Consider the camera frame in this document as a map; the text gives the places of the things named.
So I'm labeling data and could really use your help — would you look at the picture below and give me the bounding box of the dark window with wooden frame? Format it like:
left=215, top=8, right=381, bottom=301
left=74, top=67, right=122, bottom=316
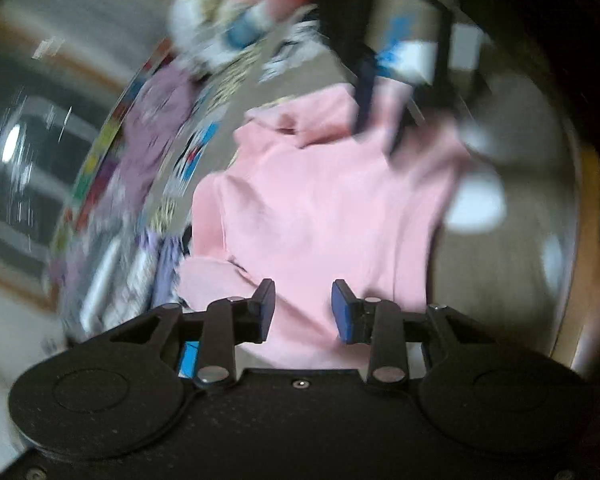
left=0, top=52, right=107, bottom=278

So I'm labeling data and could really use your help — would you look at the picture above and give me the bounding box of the colourful alphabet bed border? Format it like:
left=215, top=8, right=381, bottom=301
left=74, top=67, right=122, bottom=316
left=46, top=38, right=173, bottom=266

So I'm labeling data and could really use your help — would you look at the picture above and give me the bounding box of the purple crumpled garment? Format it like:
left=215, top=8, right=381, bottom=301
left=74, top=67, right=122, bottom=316
left=94, top=62, right=199, bottom=219

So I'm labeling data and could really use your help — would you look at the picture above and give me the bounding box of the pink sweatshirt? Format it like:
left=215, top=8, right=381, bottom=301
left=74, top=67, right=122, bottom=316
left=178, top=79, right=469, bottom=370

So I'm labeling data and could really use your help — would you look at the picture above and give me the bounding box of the pile of folded quilts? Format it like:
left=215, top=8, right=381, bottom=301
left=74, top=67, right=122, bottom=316
left=166, top=0, right=310, bottom=77

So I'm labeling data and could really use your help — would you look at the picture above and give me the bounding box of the cartoon print bed blanket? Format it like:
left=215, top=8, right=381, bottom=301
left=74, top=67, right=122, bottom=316
left=58, top=39, right=578, bottom=353

